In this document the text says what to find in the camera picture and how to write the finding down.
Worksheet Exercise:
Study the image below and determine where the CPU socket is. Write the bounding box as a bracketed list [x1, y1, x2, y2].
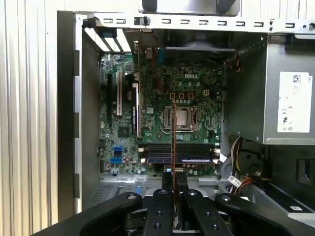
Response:
[157, 105, 199, 131]

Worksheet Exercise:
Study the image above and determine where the RAM stick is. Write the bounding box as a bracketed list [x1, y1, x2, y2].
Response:
[147, 156, 214, 165]
[171, 102, 179, 206]

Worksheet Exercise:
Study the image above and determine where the grey metal drive cage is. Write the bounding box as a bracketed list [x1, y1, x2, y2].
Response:
[219, 145, 315, 222]

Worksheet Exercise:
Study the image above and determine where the green motherboard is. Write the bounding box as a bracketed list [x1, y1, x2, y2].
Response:
[98, 53, 225, 177]

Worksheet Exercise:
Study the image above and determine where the black PC case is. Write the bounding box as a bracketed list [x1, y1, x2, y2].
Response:
[57, 9, 315, 236]

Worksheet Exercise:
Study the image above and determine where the black expansion slot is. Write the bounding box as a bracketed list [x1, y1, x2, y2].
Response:
[105, 72, 113, 128]

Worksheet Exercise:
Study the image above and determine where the grey power supply unit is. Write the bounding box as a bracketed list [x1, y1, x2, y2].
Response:
[222, 31, 315, 146]

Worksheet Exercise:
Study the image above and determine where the metal socket cover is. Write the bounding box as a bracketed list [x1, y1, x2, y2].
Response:
[162, 106, 198, 130]

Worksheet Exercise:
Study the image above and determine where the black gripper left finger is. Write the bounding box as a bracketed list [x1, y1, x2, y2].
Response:
[31, 172, 174, 236]

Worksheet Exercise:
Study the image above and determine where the power cable bundle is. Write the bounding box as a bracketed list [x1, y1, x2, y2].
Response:
[228, 136, 255, 190]

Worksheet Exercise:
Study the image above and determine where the black case fan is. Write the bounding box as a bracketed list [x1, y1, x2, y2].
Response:
[163, 31, 237, 65]

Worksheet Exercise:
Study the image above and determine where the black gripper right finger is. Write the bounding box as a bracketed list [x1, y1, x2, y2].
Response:
[177, 173, 315, 236]

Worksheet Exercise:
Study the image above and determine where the white expansion slot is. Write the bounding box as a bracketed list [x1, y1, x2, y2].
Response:
[116, 69, 123, 117]

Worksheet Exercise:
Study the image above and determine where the silver CPU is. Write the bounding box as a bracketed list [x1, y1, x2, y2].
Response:
[172, 107, 190, 129]

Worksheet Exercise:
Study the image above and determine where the black RAM slot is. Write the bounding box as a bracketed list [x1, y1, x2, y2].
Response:
[146, 151, 214, 158]
[146, 143, 214, 148]
[146, 147, 214, 153]

